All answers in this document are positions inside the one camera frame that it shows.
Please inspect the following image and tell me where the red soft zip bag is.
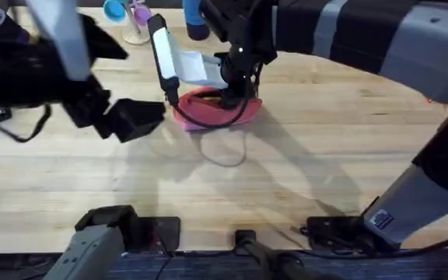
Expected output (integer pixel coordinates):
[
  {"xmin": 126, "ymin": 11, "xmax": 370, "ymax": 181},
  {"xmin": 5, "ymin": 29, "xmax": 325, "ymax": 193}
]
[{"xmin": 171, "ymin": 86, "xmax": 264, "ymax": 132}]

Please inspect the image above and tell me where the blue bottle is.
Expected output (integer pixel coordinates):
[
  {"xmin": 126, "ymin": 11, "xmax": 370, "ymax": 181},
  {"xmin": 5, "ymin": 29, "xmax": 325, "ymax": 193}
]
[{"xmin": 181, "ymin": 0, "xmax": 212, "ymax": 42}]

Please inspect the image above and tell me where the black left wrist plate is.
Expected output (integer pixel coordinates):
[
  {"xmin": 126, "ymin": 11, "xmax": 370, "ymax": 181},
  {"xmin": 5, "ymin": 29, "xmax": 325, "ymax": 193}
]
[{"xmin": 79, "ymin": 13, "xmax": 129, "ymax": 62}]

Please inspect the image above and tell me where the wooden cup stand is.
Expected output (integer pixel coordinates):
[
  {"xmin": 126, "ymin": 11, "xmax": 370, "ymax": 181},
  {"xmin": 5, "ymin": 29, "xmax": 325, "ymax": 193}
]
[{"xmin": 121, "ymin": 0, "xmax": 152, "ymax": 46}]

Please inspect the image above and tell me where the purple cup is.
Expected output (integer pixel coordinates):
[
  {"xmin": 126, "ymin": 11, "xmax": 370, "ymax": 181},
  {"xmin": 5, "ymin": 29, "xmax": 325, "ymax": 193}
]
[{"xmin": 131, "ymin": 2, "xmax": 153, "ymax": 27}]

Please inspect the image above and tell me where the blue cup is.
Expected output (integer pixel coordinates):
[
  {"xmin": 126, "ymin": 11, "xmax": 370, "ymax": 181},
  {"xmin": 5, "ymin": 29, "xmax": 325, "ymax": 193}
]
[{"xmin": 102, "ymin": 0, "xmax": 128, "ymax": 24}]

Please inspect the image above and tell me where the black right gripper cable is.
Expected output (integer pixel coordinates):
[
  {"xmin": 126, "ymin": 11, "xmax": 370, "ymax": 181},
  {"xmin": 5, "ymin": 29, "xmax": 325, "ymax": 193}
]
[{"xmin": 167, "ymin": 64, "xmax": 264, "ymax": 130}]

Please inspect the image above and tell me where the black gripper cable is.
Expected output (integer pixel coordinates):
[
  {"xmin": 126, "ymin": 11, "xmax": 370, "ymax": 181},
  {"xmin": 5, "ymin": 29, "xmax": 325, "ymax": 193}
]
[
  {"xmin": 0, "ymin": 103, "xmax": 53, "ymax": 144},
  {"xmin": 167, "ymin": 64, "xmax": 264, "ymax": 130}
]

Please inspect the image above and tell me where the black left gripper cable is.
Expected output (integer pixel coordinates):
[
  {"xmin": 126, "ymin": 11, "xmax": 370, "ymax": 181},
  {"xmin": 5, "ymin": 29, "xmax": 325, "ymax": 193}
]
[{"xmin": 0, "ymin": 103, "xmax": 53, "ymax": 144}]

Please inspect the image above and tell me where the black rail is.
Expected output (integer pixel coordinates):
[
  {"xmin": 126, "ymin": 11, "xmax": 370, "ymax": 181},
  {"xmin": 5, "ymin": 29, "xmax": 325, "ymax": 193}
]
[{"xmin": 0, "ymin": 248, "xmax": 448, "ymax": 280}]

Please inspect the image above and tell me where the black camera post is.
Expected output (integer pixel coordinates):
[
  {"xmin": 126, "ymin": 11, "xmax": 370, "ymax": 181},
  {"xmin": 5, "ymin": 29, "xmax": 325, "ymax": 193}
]
[{"xmin": 233, "ymin": 229, "xmax": 341, "ymax": 280}]

